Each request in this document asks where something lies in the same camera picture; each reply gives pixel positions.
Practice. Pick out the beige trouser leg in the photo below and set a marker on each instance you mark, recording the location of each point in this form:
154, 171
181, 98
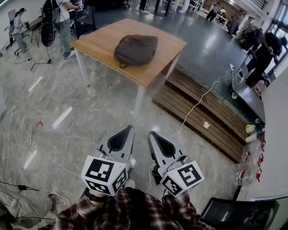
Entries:
22, 206

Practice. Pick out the black desk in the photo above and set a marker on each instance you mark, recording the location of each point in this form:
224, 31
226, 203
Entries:
84, 24

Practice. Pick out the person's left forearm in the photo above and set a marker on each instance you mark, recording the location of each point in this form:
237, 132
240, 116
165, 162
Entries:
78, 211

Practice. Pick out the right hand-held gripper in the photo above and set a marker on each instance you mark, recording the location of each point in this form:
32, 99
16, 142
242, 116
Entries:
184, 177

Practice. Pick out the person's white shoe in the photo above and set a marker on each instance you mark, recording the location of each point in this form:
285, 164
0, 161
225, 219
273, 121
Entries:
130, 183

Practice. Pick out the pale yellow bottle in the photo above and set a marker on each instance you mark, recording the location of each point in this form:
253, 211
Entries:
249, 129

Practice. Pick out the black wristband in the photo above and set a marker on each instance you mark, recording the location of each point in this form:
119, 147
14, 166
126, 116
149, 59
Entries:
92, 197

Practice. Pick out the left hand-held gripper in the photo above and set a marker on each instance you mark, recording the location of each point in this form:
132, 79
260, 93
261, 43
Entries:
102, 173

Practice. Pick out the wooden table with white legs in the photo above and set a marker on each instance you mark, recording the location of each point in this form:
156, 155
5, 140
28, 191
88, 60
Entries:
94, 45

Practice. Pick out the white power strip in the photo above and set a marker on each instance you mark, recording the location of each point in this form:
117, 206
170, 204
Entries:
231, 66

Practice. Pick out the metal trolley cart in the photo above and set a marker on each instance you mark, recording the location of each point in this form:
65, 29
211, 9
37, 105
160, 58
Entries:
241, 74

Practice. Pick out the black glossy box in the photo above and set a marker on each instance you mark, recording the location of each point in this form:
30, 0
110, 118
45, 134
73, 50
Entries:
236, 213

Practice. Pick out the grey ramp platform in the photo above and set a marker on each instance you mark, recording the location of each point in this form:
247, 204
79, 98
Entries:
250, 103

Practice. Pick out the black oval bag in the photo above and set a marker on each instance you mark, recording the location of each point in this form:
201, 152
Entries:
48, 34

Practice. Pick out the white sneaker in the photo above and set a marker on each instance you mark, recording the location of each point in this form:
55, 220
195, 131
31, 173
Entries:
59, 198

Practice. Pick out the dark grey backpack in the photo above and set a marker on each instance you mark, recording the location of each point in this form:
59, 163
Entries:
137, 50

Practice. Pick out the brown wooden slatted steps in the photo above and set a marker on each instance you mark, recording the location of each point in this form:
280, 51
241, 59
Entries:
202, 125

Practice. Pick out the white bottle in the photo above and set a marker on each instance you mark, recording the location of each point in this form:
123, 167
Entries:
250, 138

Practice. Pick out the person's right forearm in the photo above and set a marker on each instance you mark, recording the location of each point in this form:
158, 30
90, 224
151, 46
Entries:
177, 209

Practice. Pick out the small table with hairpin legs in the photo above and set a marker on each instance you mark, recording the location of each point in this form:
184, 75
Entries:
34, 23

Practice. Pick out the person's torso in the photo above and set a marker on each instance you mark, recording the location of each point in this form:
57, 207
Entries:
137, 211

